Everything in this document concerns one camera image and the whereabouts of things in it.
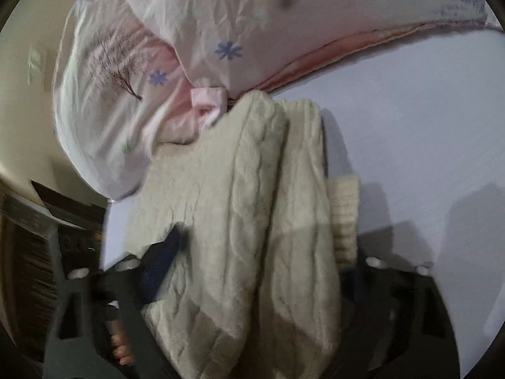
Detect beige knit sweater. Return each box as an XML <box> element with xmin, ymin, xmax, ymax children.
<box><xmin>124</xmin><ymin>92</ymin><xmax>359</xmax><ymax>378</ymax></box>

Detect person's hand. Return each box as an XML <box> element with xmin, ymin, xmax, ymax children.
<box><xmin>106</xmin><ymin>304</ymin><xmax>135</xmax><ymax>366</ymax></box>

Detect pink floral pillow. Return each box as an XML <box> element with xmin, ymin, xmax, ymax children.
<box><xmin>52</xmin><ymin>0</ymin><xmax>500</xmax><ymax>200</ymax></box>

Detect black wall television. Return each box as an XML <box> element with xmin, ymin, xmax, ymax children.
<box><xmin>30</xmin><ymin>180</ymin><xmax>106</xmax><ymax>232</ymax></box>

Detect white wall switch plate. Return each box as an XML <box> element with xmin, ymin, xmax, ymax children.
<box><xmin>27</xmin><ymin>45</ymin><xmax>45</xmax><ymax>85</ymax></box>

